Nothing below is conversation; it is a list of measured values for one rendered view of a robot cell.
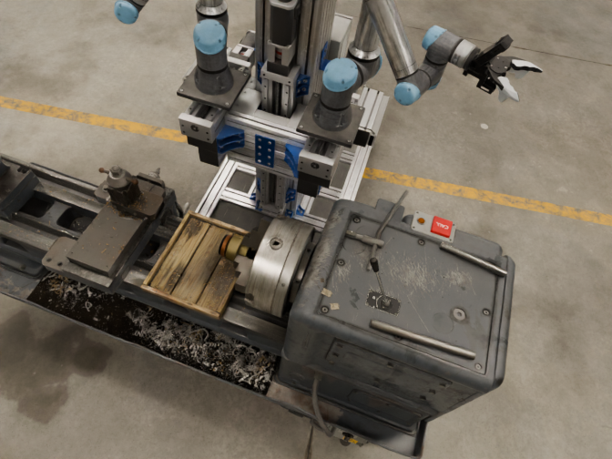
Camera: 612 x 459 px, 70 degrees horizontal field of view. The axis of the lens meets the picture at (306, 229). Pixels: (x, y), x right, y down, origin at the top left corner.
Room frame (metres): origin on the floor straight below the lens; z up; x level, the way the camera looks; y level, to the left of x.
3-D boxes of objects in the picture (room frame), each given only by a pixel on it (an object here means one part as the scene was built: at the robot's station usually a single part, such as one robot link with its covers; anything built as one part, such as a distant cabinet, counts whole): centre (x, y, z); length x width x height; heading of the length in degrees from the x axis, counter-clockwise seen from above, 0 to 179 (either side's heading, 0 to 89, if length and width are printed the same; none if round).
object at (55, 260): (0.81, 0.73, 0.90); 0.47 x 0.30 x 0.06; 169
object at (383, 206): (0.84, -0.25, 1.24); 0.09 x 0.08 x 0.03; 79
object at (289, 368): (0.62, -0.33, 0.43); 0.60 x 0.48 x 0.86; 79
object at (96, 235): (0.81, 0.68, 0.95); 0.43 x 0.17 x 0.05; 169
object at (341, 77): (1.32, -0.03, 1.33); 0.13 x 0.12 x 0.14; 149
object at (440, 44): (1.29, -0.32, 1.56); 0.11 x 0.08 x 0.09; 59
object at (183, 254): (0.73, 0.36, 0.89); 0.36 x 0.30 x 0.04; 169
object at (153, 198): (0.87, 0.64, 0.99); 0.20 x 0.10 x 0.05; 79
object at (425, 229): (0.81, -0.39, 1.23); 0.13 x 0.08 x 0.05; 79
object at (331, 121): (1.31, -0.02, 1.21); 0.15 x 0.15 x 0.10
